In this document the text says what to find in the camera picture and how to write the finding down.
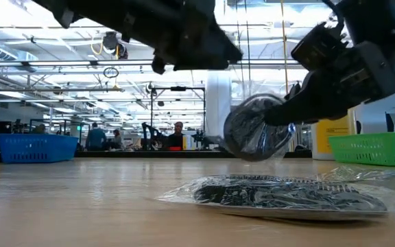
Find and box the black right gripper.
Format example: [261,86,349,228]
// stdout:
[264,40,395,126]

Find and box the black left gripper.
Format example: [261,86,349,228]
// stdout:
[121,0,243,75]

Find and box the bagged black hair brush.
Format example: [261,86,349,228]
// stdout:
[156,174,390,222]
[223,92,296,163]

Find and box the clear plastic bag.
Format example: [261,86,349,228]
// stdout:
[315,165,395,215]

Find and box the white building pillar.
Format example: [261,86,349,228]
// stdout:
[206,71,232,138]

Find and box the yellow poster column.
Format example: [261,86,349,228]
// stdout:
[312,109,358,161]

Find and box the green plastic basket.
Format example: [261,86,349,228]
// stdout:
[328,132,395,167]

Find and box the black chair back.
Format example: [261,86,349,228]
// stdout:
[385,112,395,133]

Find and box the person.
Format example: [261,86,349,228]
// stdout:
[167,121,185,151]
[85,122,108,151]

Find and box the blue plastic basket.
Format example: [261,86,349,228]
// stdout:
[0,133,79,164]

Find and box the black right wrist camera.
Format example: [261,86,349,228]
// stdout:
[290,21,350,72]

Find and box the black metal frame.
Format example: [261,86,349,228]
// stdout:
[149,86,207,152]

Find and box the black table edge rail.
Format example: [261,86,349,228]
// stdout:
[0,150,313,165]

